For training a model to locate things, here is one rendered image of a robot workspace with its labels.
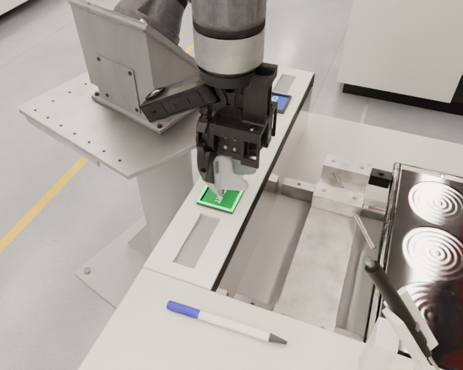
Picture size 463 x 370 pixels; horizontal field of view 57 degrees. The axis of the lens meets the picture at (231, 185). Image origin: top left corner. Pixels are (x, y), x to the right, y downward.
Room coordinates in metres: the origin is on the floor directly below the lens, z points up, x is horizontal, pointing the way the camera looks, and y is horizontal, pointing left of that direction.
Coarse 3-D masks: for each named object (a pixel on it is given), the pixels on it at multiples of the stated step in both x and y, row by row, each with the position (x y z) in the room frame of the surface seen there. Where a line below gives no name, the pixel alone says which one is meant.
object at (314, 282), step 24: (360, 192) 0.53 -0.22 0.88; (312, 216) 0.47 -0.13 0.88; (336, 216) 0.47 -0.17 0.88; (312, 240) 0.42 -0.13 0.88; (336, 240) 0.42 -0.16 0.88; (312, 264) 0.37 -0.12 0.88; (336, 264) 0.37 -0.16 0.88; (288, 288) 0.33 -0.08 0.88; (312, 288) 0.33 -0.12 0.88; (336, 288) 0.33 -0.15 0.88; (312, 312) 0.30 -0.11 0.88; (336, 312) 0.30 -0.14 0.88
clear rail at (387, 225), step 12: (396, 168) 0.56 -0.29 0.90; (396, 180) 0.53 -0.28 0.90; (396, 192) 0.50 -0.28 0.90; (384, 216) 0.46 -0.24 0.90; (384, 228) 0.43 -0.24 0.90; (384, 240) 0.40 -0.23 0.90; (384, 252) 0.38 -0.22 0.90; (384, 264) 0.36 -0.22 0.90; (372, 288) 0.32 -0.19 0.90; (372, 300) 0.30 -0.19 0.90; (372, 312) 0.28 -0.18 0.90; (372, 324) 0.27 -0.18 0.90
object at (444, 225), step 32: (416, 192) 0.51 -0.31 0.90; (448, 192) 0.51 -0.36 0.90; (416, 224) 0.44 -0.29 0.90; (448, 224) 0.44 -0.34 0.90; (416, 256) 0.38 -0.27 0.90; (448, 256) 0.38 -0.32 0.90; (416, 288) 0.32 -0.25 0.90; (448, 288) 0.32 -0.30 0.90; (448, 320) 0.27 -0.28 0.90; (448, 352) 0.23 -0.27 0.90
